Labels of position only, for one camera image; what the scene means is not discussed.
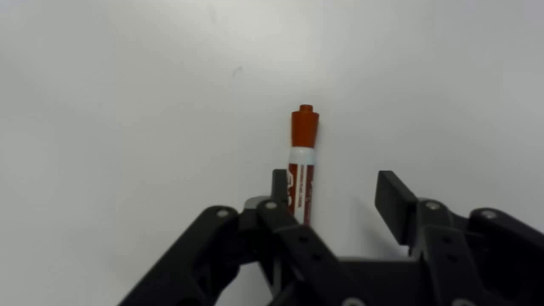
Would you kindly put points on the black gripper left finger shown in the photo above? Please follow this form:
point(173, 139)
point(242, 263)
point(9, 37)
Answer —
point(210, 254)

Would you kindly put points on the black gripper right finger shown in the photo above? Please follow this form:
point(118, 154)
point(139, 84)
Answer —
point(484, 260)

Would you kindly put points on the orange marker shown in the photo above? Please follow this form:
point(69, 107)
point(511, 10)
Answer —
point(302, 163)

